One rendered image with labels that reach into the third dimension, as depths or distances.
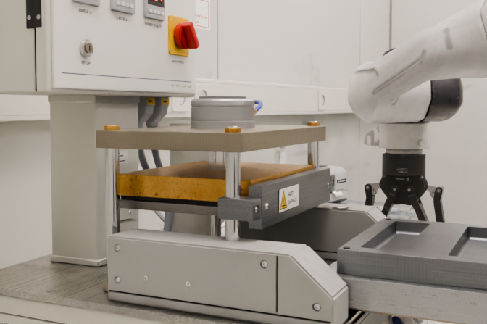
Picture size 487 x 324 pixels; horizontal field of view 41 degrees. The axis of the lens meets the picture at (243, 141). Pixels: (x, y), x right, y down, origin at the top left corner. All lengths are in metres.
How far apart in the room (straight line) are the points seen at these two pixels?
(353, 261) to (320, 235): 0.24
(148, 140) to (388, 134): 0.56
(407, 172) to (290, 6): 1.23
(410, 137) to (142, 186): 0.55
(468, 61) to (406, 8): 2.47
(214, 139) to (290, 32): 1.63
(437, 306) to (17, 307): 0.46
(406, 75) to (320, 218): 0.23
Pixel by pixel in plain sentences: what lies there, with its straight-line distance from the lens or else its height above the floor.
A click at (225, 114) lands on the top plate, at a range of 0.77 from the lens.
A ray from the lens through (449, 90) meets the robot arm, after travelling 1.07.
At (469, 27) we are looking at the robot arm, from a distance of 0.89.
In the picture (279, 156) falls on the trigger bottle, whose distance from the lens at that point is 1.76.
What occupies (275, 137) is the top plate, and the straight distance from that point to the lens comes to 0.73.
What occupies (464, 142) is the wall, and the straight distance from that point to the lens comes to 3.26.
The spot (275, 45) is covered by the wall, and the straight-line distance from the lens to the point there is 2.16.
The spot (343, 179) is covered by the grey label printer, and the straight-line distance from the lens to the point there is 1.92.
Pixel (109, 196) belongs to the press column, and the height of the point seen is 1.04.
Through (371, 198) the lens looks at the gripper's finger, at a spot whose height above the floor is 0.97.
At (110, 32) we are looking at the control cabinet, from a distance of 0.83.
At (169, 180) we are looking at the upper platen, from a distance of 0.73.
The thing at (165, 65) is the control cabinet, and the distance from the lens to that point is 0.93.
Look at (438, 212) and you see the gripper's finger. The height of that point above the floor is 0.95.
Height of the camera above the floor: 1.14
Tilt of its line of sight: 3 degrees down
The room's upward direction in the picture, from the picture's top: straight up
